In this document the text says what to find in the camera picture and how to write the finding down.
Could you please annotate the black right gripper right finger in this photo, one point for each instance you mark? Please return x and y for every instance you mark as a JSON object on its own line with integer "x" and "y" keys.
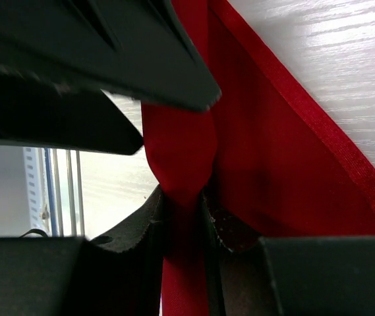
{"x": 238, "y": 279}

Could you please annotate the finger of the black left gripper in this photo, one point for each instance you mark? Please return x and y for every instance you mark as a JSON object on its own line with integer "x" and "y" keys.
{"x": 134, "y": 48}
{"x": 37, "y": 115}

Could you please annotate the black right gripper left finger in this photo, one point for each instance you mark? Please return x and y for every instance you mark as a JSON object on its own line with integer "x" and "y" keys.
{"x": 119, "y": 272}

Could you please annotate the red cloth napkin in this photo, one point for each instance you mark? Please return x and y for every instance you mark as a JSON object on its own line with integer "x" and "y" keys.
{"x": 267, "y": 150}

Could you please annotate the aluminium mounting rail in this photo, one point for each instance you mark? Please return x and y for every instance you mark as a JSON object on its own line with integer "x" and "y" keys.
{"x": 64, "y": 199}

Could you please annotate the slotted cable duct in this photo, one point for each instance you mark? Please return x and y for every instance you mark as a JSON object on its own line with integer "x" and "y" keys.
{"x": 35, "y": 187}

